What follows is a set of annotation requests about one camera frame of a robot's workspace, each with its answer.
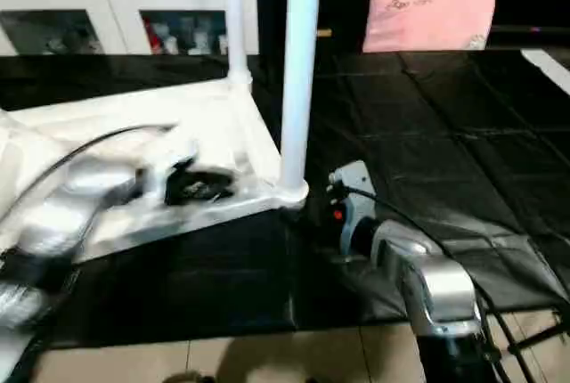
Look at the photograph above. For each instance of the white plastic table leg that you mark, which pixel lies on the white plastic table leg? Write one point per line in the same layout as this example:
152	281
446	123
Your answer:
236	18
300	62

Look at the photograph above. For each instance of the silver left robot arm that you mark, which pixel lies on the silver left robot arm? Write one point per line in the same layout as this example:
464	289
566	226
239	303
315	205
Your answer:
62	214

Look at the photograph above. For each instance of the black work mat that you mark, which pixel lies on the black work mat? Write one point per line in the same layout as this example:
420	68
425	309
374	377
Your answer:
445	151

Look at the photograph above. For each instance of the small yellow label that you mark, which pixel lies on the small yellow label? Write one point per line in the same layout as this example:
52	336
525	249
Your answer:
324	33

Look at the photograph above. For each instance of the white glass-door cabinet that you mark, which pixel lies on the white glass-door cabinet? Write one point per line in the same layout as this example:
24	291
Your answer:
89	0

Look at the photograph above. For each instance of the black tripod stand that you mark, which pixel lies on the black tripod stand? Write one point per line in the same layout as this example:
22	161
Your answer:
539	340

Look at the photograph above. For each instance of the pink printed pillow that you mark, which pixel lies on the pink printed pillow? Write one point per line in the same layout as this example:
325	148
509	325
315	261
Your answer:
432	16

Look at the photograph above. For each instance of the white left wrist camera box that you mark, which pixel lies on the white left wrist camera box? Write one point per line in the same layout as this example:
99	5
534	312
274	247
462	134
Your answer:
174	165

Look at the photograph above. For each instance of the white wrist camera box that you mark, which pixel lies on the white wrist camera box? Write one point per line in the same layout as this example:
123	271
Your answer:
352	178
174	165

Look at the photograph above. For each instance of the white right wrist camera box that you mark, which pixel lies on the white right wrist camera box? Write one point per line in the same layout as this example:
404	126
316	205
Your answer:
352	178

